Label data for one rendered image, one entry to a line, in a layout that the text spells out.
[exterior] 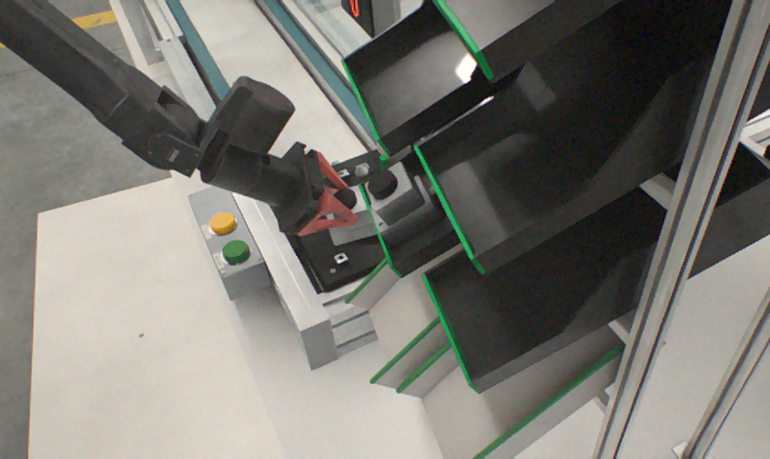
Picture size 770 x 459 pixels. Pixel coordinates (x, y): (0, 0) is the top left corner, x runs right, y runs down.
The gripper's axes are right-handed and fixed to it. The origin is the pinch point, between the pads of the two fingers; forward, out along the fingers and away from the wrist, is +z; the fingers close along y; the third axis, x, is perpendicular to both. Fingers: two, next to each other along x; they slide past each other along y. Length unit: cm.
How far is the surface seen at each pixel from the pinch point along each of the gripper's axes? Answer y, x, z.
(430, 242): -18.1, -15.1, -5.5
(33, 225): 123, 169, 9
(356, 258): 1.2, 10.2, 9.9
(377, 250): 1.8, 8.0, 12.3
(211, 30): 85, 37, 7
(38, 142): 175, 179, 10
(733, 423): -33, -15, 46
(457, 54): -9.0, -29.2, -12.3
